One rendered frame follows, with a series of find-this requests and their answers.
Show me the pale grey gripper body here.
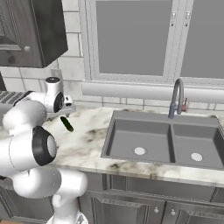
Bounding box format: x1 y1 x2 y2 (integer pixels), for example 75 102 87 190
46 104 78 120

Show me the dark green cucumber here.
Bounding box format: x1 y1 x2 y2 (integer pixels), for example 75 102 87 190
59 115 74 133

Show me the grey slotted toaster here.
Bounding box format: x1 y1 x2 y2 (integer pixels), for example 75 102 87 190
0 89 33 107

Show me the grey framed window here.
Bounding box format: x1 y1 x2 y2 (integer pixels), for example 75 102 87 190
78 0 224 105

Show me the grey double sink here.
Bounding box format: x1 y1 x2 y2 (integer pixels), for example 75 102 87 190
100 109 224 171

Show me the dark grey base cupboard door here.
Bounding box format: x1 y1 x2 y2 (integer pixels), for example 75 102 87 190
88 194 165 224
0 185 55 224
164 200 224 224

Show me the grey curved tap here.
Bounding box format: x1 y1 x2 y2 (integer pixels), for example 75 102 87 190
167 78 186 120

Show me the dark grey panel under sink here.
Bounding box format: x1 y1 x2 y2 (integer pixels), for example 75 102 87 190
102 173 219 203

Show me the dark wall cupboard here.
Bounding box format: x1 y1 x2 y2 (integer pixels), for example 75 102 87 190
0 0 69 69

